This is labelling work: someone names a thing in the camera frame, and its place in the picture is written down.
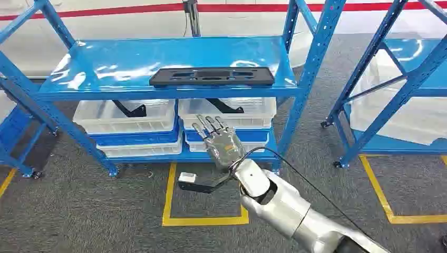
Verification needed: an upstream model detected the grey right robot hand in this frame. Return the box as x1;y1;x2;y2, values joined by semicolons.
191;114;247;172

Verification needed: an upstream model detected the black plastic bracket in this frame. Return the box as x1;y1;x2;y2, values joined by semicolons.
206;98;245;114
111;99;148;119

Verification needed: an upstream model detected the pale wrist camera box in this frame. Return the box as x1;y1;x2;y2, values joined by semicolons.
178;171;198;186

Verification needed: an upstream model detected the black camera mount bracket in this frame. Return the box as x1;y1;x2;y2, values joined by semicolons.
179;172;234;195

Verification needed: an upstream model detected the black plastic panel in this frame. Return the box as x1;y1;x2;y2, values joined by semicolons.
149;66;276;88

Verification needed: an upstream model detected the blue rack with white sheets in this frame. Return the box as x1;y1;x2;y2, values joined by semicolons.
321;0;447;170

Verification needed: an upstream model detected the yellow floor tape square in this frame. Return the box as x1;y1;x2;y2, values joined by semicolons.
358;154;447;225
162;162;250;227

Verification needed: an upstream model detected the black stand pole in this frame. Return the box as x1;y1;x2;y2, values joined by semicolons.
181;0;201;38

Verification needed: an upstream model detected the blue metal rack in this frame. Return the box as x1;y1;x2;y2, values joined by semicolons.
0;80;59;179

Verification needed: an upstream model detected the clear plastic bin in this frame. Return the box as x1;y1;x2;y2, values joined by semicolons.
177;98;277;131
72;99;177;135
184;134;269;153
97;134;183;159

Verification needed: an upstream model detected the blue rack with stacked bins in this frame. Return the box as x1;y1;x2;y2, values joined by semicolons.
0;0;346;179

